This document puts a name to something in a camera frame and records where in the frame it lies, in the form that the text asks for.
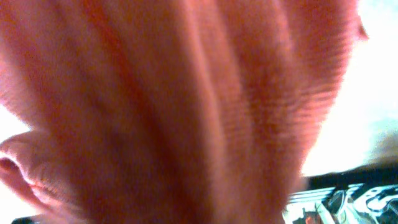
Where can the aluminium frame rail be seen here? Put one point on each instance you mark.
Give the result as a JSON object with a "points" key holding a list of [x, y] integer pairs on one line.
{"points": [[358, 204]]}

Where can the red t-shirt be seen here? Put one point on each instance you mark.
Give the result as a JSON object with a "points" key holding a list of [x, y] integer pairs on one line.
{"points": [[168, 111]]}

